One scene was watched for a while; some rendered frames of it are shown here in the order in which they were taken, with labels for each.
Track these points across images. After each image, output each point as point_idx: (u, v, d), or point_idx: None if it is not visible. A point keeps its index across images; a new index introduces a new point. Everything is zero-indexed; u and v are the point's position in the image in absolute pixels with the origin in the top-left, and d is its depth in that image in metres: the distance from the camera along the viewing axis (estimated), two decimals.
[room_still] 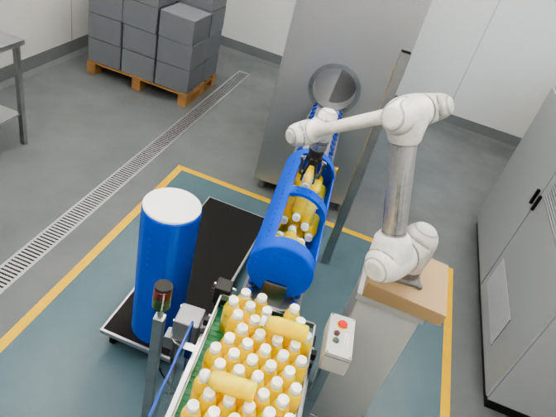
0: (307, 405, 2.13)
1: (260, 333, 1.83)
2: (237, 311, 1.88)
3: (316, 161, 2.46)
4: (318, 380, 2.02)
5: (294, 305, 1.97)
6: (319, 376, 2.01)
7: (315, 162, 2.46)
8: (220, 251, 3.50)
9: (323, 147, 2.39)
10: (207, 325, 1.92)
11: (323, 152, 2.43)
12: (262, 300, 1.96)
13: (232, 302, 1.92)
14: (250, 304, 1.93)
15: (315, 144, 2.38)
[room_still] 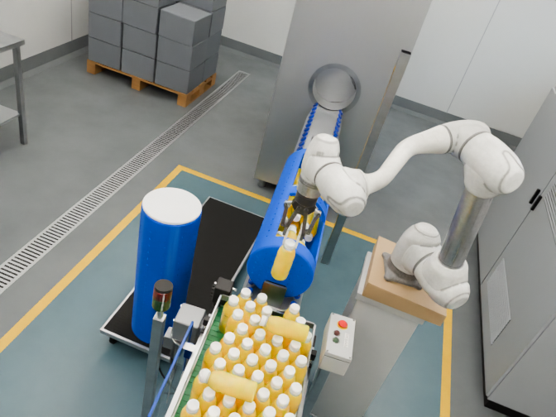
0: (307, 405, 2.13)
1: (260, 333, 1.83)
2: (237, 311, 1.88)
3: (306, 210, 1.68)
4: (318, 380, 2.02)
5: (294, 305, 1.97)
6: (319, 376, 2.01)
7: (305, 212, 1.68)
8: (220, 251, 3.50)
9: (318, 192, 1.61)
10: (207, 325, 1.92)
11: (316, 198, 1.65)
12: (262, 300, 1.96)
13: (232, 302, 1.92)
14: (250, 304, 1.93)
15: (305, 187, 1.60)
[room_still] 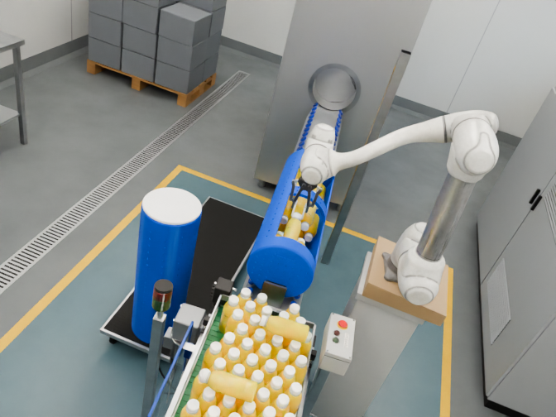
0: (307, 405, 2.13)
1: (260, 333, 1.83)
2: (237, 311, 1.88)
3: (310, 187, 2.06)
4: (318, 380, 2.02)
5: (294, 305, 1.97)
6: (319, 376, 2.01)
7: (309, 188, 2.07)
8: (220, 251, 3.50)
9: None
10: (207, 325, 1.92)
11: None
12: (262, 300, 1.96)
13: (232, 302, 1.92)
14: (250, 304, 1.93)
15: None
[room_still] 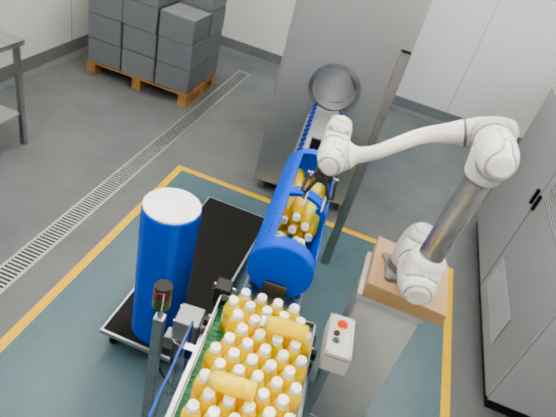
0: (307, 405, 2.13)
1: (260, 333, 1.83)
2: (237, 311, 1.88)
3: (325, 179, 2.04)
4: (318, 380, 2.02)
5: (294, 305, 1.97)
6: (319, 376, 2.01)
7: (325, 180, 2.05)
8: (220, 251, 3.50)
9: None
10: (207, 325, 1.92)
11: None
12: (262, 300, 1.96)
13: (232, 302, 1.92)
14: (250, 304, 1.93)
15: None
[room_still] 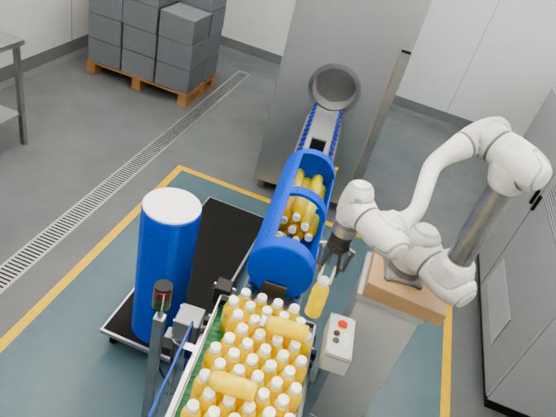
0: (307, 405, 2.13)
1: (260, 333, 1.83)
2: (237, 311, 1.88)
3: (341, 250, 1.74)
4: (318, 380, 2.02)
5: (294, 305, 1.97)
6: (319, 376, 2.01)
7: (340, 251, 1.75)
8: (220, 251, 3.50)
9: (352, 233, 1.68)
10: (207, 325, 1.92)
11: (351, 239, 1.71)
12: (262, 300, 1.96)
13: (232, 302, 1.92)
14: (250, 304, 1.93)
15: (341, 229, 1.67)
